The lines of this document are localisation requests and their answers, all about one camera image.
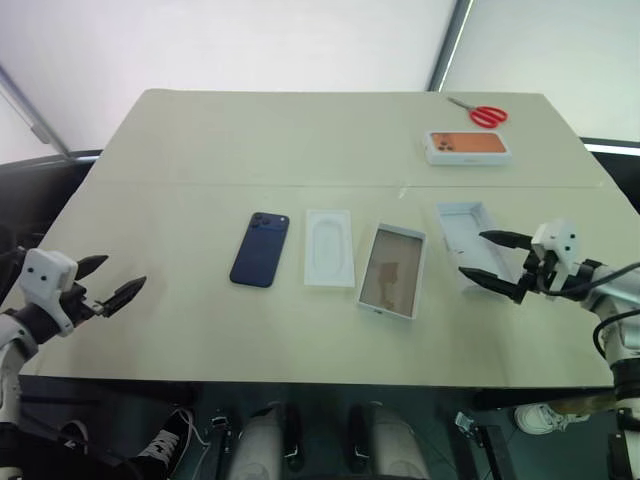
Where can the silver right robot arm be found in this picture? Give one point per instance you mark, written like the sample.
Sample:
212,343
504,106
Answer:
617,330

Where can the grey metal bar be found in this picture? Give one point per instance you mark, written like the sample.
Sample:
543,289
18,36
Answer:
32,110

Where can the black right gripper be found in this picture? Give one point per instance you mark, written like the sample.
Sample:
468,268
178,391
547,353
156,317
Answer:
537,277

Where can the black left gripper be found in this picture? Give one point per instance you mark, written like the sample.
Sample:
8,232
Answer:
82,300

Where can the white box bottom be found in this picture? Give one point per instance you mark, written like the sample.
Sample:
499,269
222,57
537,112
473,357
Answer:
462,235

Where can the metal table clamp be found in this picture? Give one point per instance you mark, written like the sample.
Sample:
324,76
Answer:
466,424

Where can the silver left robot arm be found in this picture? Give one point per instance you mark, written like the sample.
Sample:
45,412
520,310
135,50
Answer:
9,350

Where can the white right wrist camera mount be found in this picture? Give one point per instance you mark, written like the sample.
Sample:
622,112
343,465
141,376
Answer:
557,240

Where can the black and white sneaker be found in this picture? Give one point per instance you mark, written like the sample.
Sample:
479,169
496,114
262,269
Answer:
165,440

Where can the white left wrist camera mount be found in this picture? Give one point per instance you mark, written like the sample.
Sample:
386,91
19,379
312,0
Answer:
47,270

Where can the phone box lid blue print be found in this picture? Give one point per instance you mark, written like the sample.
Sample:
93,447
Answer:
392,272

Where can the dark blue smartphone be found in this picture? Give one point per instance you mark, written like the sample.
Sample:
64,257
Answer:
260,250

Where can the white moulded tray insert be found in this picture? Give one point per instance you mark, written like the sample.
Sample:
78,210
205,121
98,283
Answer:
328,250

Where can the grey rounded leg shell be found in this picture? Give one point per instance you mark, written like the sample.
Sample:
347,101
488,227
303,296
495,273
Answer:
395,445
260,445

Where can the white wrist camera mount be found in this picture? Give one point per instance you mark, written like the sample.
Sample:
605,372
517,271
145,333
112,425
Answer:
557,240
47,270

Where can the white box orange phone print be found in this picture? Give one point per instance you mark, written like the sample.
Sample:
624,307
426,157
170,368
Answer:
470,147

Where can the dark window frame post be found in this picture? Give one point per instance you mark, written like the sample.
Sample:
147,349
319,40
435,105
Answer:
450,45

